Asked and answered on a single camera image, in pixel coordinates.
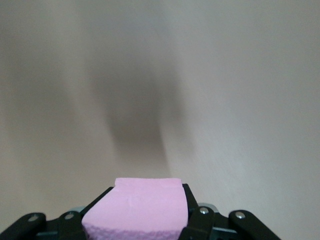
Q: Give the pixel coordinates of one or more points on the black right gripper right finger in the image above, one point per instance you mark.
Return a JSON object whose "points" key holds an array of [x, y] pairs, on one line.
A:
{"points": [[200, 225]]}

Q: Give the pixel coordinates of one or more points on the pink foam cube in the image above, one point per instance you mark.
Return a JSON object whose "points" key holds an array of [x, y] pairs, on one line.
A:
{"points": [[135, 207]]}

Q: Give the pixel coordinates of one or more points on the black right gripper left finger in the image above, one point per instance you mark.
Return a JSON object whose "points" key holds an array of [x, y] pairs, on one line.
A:
{"points": [[62, 225]]}

